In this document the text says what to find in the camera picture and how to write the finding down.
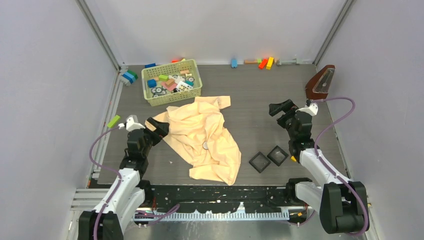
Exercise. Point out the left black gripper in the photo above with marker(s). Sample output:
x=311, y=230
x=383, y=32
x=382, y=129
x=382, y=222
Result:
x=160, y=128

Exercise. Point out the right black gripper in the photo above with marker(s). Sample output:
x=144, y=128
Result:
x=288, y=106

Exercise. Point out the cream yellow garment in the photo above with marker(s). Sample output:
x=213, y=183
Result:
x=202, y=121

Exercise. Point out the round white brooch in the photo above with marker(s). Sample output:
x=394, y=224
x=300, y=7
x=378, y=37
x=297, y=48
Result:
x=205, y=145

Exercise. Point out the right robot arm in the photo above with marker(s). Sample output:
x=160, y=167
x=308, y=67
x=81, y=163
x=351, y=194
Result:
x=340, y=202

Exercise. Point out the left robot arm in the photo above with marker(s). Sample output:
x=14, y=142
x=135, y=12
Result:
x=109, y=219

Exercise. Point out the brown metronome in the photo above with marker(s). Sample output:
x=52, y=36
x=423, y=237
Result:
x=318, y=86

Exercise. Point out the pink block in basket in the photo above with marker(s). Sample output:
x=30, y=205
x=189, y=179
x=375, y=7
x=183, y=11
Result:
x=169, y=88

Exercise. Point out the blue cube in basket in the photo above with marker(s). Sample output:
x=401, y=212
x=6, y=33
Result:
x=151, y=83

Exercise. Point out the lime green block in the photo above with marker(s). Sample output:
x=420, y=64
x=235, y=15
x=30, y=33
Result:
x=113, y=122

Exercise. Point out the orange block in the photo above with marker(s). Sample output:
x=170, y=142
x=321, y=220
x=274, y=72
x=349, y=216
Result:
x=263, y=63

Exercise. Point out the green block in basket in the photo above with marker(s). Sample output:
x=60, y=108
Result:
x=163, y=77

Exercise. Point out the green plastic basket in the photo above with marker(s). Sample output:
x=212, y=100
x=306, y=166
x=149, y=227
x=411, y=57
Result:
x=184, y=73

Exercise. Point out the tan wooden block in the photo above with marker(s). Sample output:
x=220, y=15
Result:
x=250, y=61

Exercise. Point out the blue green stacked blocks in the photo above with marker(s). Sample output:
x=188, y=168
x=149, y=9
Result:
x=128, y=77

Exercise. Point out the blue block behind basket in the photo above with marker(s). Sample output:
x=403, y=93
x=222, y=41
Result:
x=150, y=65

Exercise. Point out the light blue block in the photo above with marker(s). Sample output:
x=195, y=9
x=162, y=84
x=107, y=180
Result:
x=233, y=63

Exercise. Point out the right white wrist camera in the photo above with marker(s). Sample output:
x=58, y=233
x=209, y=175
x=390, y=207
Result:
x=312, y=109

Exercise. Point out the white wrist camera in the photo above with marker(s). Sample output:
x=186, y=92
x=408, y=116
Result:
x=312, y=109
x=131, y=124

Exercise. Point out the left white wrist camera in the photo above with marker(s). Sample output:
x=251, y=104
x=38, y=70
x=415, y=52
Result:
x=131, y=124

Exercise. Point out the yellow block at wall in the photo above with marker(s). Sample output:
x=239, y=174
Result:
x=270, y=62

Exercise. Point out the black square frame right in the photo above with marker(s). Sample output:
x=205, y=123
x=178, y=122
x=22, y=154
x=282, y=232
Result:
x=277, y=155

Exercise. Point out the black square frame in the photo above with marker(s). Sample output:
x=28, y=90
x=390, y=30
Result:
x=259, y=162
x=277, y=155

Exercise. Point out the black square frame left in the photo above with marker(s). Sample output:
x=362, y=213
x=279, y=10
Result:
x=259, y=162

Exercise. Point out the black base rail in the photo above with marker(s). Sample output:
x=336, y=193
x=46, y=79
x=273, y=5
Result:
x=220, y=199

